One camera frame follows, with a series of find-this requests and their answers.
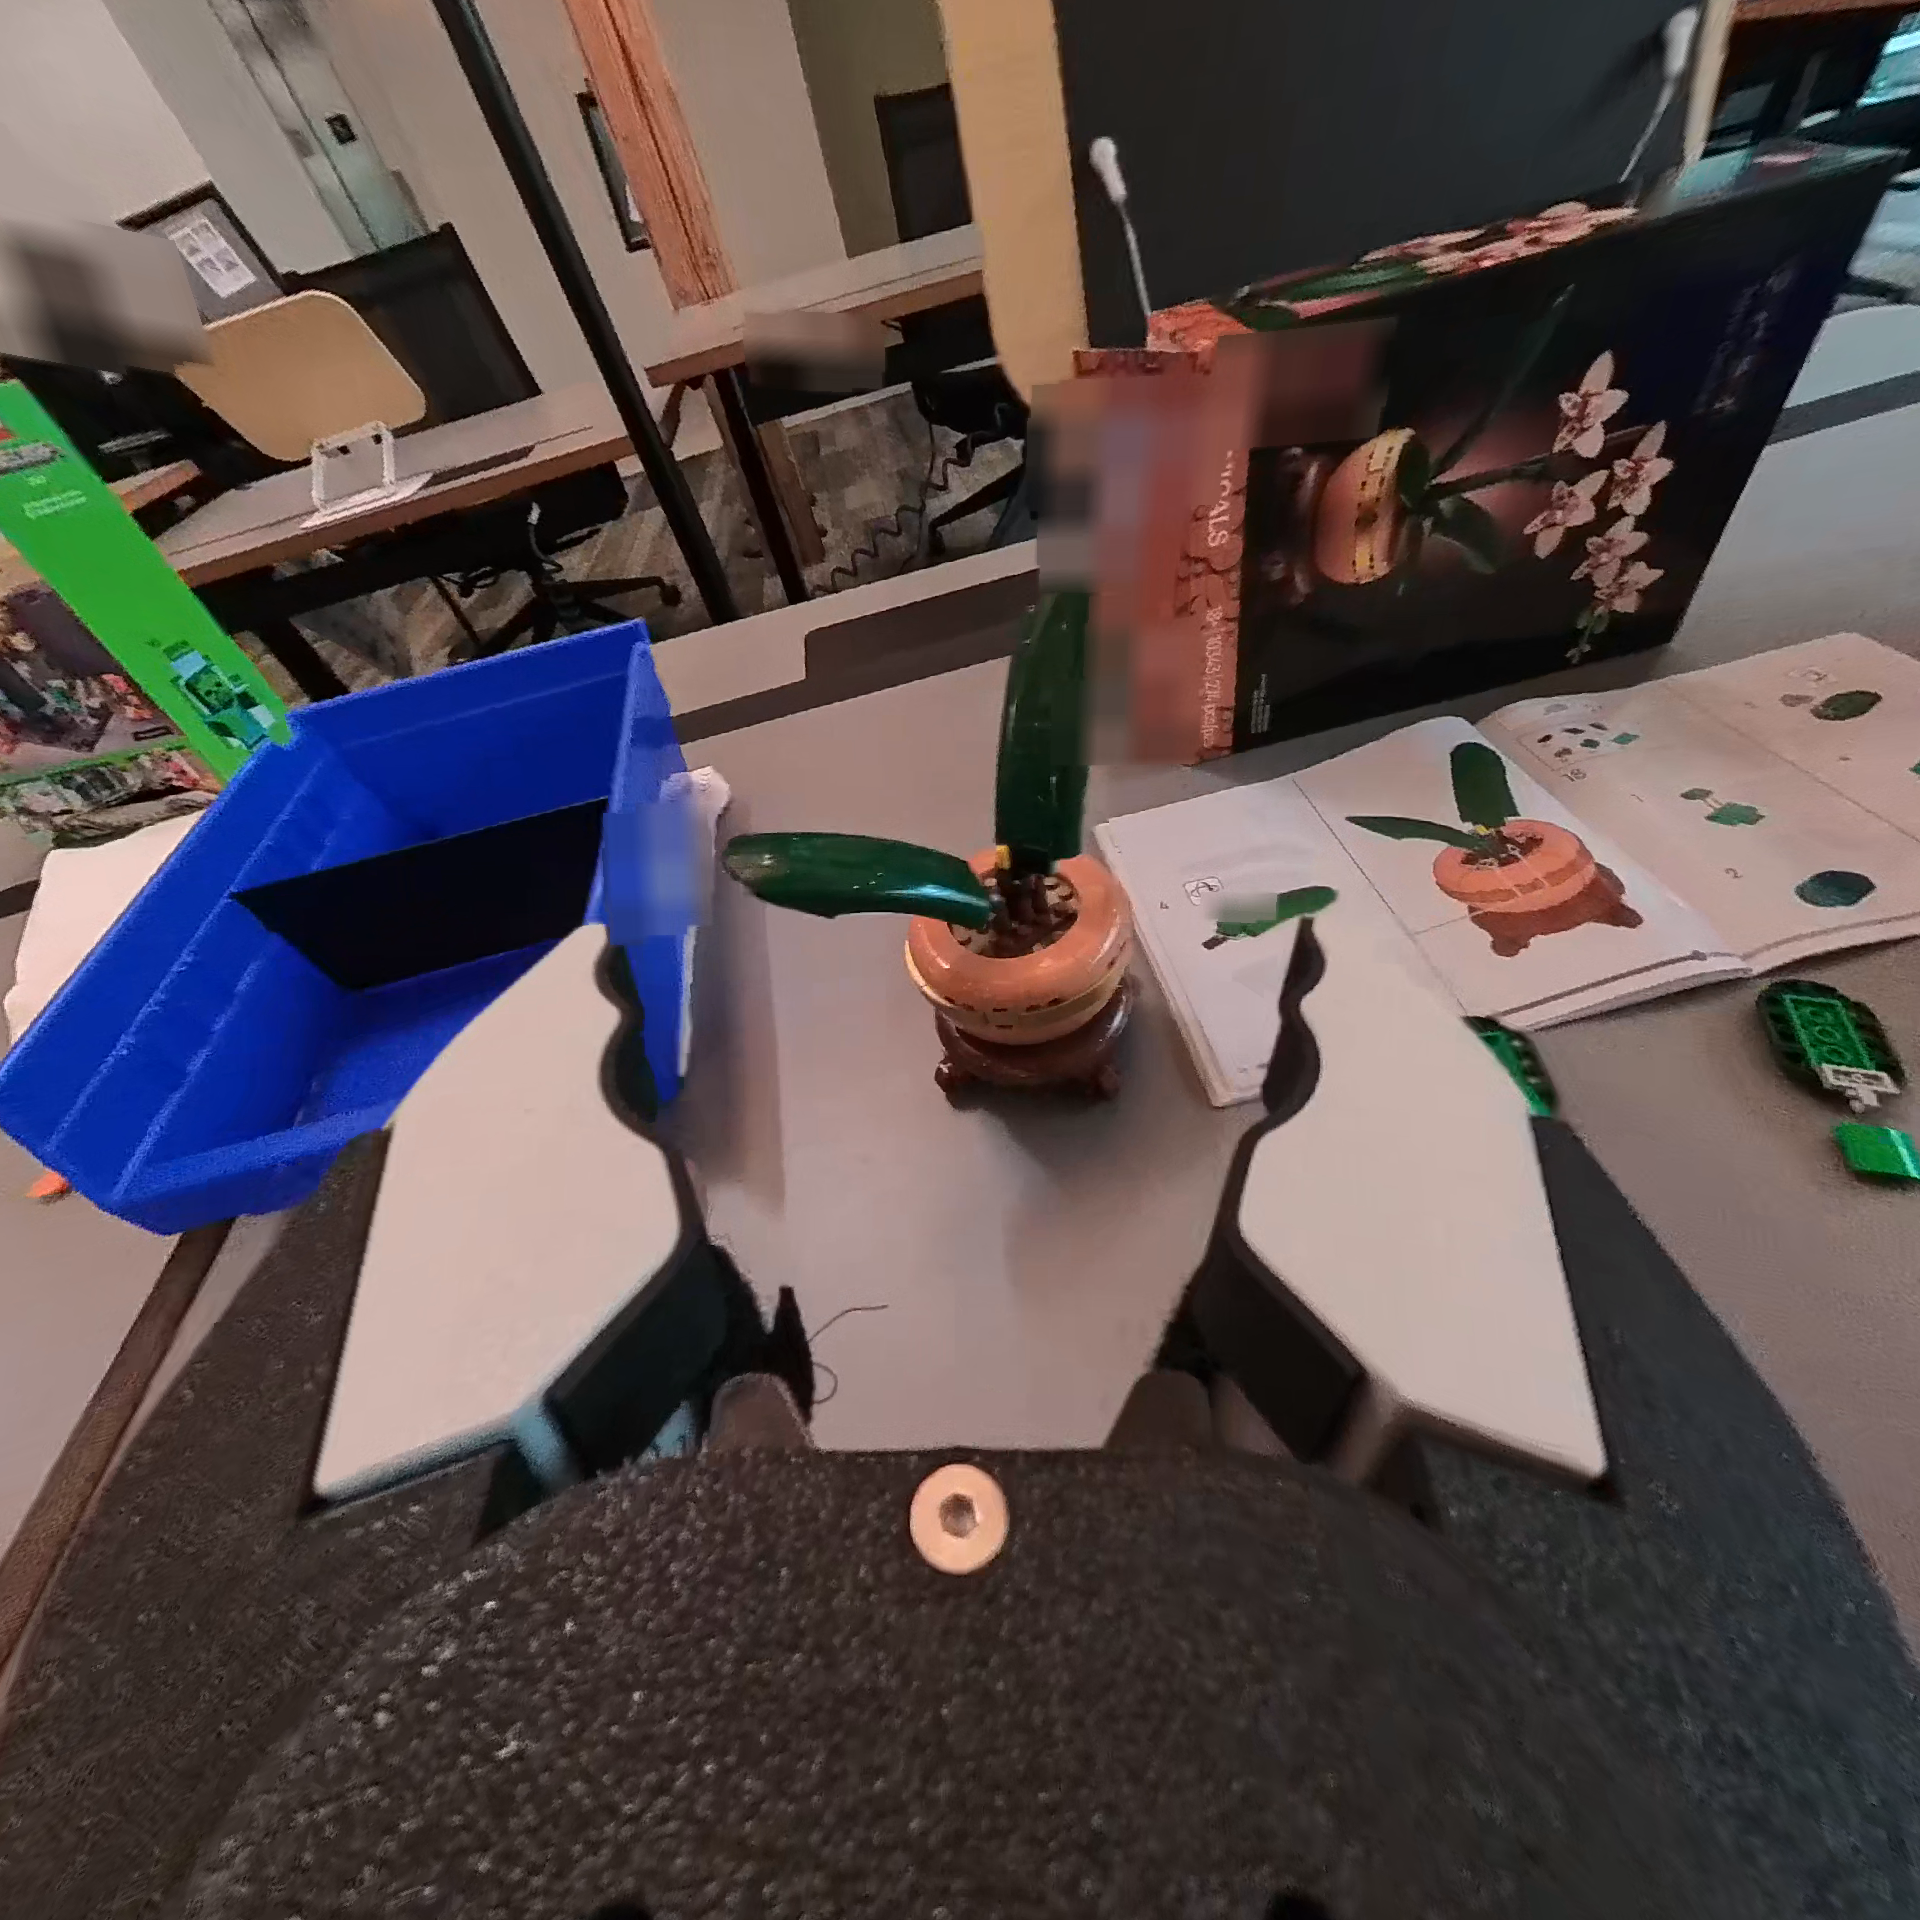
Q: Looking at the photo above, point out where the blue plastic bin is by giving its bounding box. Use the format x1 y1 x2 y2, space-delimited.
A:
0 618 706 1234

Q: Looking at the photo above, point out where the wall notice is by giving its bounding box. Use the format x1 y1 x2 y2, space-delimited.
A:
157 202 261 301

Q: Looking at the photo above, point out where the instruction booklet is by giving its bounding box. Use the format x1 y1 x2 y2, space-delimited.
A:
1094 631 1920 1109

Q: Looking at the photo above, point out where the green set box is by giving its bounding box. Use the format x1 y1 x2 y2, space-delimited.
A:
0 378 296 841

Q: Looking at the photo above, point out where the clear sign holder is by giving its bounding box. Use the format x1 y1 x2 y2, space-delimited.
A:
298 424 434 531

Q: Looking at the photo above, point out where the white paper sheet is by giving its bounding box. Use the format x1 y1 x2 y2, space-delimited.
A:
0 844 203 1051

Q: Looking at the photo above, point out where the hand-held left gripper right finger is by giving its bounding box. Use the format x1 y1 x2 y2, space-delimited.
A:
1102 920 1609 1488

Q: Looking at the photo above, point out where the beige chair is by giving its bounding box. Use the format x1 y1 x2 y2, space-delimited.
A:
172 289 430 464

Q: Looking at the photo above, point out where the black stand pole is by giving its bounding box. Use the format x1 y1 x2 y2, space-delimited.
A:
434 0 740 619

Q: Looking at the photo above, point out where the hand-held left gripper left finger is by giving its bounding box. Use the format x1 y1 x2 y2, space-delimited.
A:
312 923 819 1507

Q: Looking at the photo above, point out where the toy brick potted plant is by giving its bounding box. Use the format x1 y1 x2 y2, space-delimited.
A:
722 588 1136 1109

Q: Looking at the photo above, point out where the dark orchid set box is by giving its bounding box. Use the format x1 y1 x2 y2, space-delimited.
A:
1036 146 1906 769

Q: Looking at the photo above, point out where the white cord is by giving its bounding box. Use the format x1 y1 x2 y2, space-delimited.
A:
1617 5 1707 189
1089 135 1161 325

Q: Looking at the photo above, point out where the grey desk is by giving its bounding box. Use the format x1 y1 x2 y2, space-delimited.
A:
0 306 1920 1652

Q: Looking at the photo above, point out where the green leaf brick assembly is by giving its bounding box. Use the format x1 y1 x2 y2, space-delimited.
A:
1467 1018 1562 1121
1755 979 1910 1115

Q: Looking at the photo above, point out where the black office chair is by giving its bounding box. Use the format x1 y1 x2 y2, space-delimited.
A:
286 224 683 634

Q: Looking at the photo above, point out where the background table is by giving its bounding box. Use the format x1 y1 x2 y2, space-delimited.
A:
645 224 985 393
150 383 722 594

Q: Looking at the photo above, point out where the wooden pillar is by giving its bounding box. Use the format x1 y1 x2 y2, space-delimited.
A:
562 0 740 308

